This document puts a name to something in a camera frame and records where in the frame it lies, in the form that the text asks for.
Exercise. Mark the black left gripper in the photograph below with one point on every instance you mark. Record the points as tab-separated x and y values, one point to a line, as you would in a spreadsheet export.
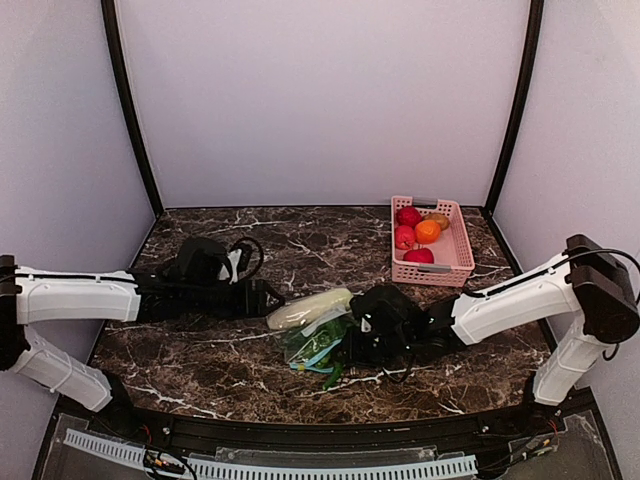
256	298

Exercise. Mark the black frame post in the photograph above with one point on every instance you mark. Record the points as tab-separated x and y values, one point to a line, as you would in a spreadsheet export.
525	73
123	87

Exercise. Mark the pink plastic basket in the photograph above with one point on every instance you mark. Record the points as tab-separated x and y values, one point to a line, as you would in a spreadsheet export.
454	260

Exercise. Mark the red pepper toy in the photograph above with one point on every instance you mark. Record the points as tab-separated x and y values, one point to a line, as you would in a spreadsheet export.
408	216

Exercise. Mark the red apple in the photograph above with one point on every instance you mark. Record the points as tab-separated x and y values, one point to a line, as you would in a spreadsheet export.
404	237

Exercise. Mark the green grapes toy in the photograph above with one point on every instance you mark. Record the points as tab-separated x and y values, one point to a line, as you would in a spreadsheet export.
331	331

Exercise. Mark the brown potato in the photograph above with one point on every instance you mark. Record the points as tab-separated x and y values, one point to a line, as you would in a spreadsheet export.
439	218

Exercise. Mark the red strawberry toy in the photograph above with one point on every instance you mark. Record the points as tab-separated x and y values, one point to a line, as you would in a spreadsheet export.
421	255

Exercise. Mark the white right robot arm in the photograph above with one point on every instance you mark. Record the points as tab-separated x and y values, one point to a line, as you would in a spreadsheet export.
585	280

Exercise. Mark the black left frame post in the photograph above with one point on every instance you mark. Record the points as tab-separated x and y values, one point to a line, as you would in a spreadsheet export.
123	87

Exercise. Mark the orange tangerine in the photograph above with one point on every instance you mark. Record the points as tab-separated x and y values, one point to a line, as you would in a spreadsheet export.
427	232

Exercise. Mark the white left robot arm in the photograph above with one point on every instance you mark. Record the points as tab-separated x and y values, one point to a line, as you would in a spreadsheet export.
204	277

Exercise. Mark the green cucumber toy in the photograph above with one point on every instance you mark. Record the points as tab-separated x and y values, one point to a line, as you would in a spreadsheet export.
334	377

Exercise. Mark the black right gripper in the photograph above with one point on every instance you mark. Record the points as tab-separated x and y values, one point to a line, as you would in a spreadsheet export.
357	347

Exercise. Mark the black right frame post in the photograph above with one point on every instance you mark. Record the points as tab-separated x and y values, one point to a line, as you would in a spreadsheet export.
525	73

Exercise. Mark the grey slotted cable duct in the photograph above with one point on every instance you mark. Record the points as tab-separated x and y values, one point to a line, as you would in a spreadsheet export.
229	463

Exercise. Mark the clear zip top bag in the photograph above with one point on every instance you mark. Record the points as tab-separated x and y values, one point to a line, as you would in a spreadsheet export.
302	352

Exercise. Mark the black front frame rail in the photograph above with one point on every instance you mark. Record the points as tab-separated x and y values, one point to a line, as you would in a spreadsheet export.
240	406

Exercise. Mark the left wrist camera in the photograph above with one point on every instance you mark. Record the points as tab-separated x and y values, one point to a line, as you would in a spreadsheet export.
243	261

